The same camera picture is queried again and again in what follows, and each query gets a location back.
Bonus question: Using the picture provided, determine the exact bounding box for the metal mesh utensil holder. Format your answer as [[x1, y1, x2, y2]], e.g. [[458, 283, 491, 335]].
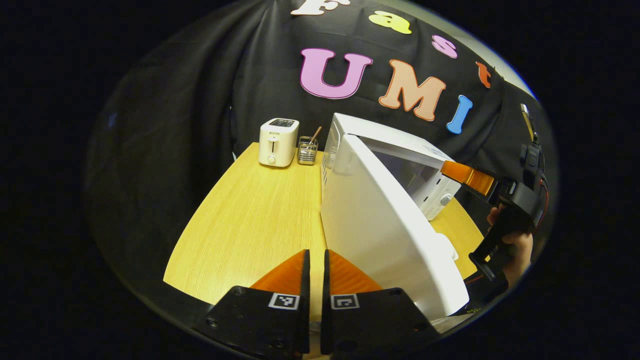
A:
[[297, 136, 319, 166]]

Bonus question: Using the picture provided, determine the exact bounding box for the white microwave oven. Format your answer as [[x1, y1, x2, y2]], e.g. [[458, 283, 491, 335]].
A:
[[320, 112, 471, 322]]

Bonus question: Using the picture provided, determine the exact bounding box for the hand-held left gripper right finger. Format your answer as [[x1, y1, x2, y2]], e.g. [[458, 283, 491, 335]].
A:
[[320, 248, 442, 360]]

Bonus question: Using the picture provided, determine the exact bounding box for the white toaster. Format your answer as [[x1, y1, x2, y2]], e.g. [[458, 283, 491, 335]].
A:
[[258, 118, 300, 168]]

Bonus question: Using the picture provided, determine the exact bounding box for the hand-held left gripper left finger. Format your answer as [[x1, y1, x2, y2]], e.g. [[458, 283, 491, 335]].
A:
[[191, 248, 311, 360]]

